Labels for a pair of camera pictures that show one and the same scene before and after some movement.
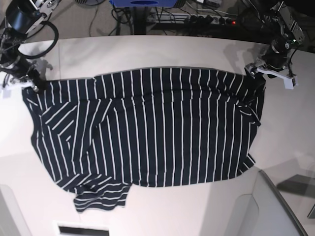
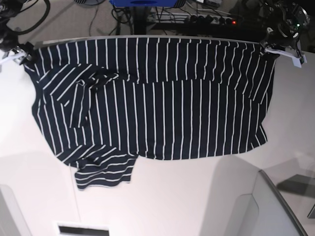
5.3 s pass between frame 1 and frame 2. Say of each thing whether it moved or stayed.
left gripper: moved
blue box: stayed
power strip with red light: stayed
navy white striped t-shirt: moved
